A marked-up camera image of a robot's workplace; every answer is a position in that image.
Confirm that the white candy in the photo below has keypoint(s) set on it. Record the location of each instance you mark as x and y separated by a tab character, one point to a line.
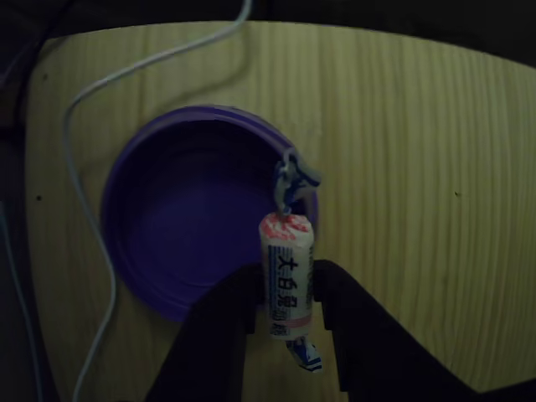
289	259

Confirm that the purple bowl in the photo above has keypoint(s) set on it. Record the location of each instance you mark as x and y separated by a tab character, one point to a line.
188	209

